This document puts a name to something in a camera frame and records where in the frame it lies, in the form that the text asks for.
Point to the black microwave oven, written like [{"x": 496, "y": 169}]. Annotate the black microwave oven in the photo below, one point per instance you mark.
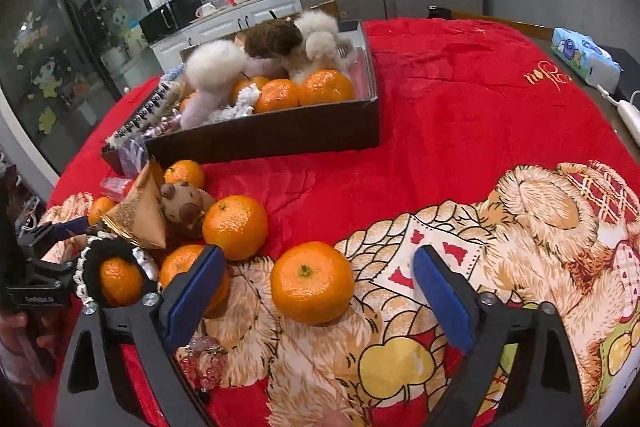
[{"x": 168, "y": 18}]

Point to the white kitchen cabinet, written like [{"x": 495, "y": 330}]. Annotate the white kitchen cabinet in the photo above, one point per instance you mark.
[{"x": 221, "y": 24}]

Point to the kraft paper pyramid pack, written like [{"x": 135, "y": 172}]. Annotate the kraft paper pyramid pack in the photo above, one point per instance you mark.
[{"x": 138, "y": 218}]

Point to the cream fluffy plush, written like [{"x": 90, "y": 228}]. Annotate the cream fluffy plush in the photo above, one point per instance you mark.
[{"x": 323, "y": 46}]

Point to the mandarin beside capybara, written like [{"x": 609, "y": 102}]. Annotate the mandarin beside capybara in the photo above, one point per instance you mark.
[{"x": 238, "y": 225}]

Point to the dark brown cardboard tray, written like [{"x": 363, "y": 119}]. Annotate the dark brown cardboard tray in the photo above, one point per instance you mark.
[{"x": 349, "y": 125}]

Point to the mandarin in tray right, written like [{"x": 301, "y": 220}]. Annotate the mandarin in tray right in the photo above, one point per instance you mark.
[{"x": 326, "y": 86}]

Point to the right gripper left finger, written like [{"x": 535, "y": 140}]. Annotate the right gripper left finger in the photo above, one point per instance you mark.
[{"x": 157, "y": 326}]

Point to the orange mandarin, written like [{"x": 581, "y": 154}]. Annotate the orange mandarin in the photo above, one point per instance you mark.
[{"x": 312, "y": 283}]

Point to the dark brown fuzzy scrunchie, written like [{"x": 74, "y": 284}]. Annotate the dark brown fuzzy scrunchie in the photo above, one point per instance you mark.
[{"x": 272, "y": 38}]

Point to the black glass sliding door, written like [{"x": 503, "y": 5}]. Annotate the black glass sliding door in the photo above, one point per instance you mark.
[{"x": 65, "y": 63}]

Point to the brown capybara plush toy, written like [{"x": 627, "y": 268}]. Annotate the brown capybara plush toy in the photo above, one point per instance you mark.
[{"x": 184, "y": 204}]

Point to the black white lace scrunchie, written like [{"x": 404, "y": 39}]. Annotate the black white lace scrunchie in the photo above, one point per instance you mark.
[{"x": 114, "y": 273}]

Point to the white fluffy pompom plush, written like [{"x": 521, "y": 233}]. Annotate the white fluffy pompom plush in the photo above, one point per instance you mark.
[{"x": 211, "y": 72}]

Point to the blue tissue pack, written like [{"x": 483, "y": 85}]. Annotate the blue tissue pack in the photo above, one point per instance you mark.
[{"x": 590, "y": 62}]

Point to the mandarin in tray middle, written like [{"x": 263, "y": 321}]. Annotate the mandarin in tray middle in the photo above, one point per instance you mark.
[{"x": 277, "y": 94}]

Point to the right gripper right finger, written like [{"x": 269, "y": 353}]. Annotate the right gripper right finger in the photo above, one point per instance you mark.
[{"x": 543, "y": 387}]

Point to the operator hand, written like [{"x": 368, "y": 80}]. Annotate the operator hand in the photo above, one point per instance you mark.
[{"x": 13, "y": 327}]

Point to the mandarin in tray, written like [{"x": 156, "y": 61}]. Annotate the mandarin in tray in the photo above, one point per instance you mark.
[
  {"x": 277, "y": 94},
  {"x": 326, "y": 86}
]

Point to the red printed blanket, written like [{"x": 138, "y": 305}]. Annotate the red printed blanket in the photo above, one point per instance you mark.
[{"x": 492, "y": 154}]

